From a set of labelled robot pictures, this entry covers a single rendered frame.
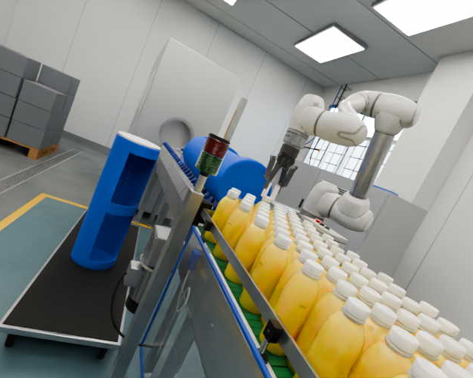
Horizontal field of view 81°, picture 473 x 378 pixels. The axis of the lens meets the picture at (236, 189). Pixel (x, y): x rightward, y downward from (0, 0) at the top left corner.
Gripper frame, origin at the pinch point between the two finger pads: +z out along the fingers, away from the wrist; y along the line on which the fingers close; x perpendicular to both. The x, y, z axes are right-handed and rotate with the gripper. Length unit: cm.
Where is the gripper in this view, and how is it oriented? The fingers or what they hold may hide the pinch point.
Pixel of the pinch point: (270, 191)
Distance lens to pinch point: 116.0
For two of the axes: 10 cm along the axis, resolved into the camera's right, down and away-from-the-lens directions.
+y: -8.5, -3.2, -4.3
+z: -4.1, 9.0, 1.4
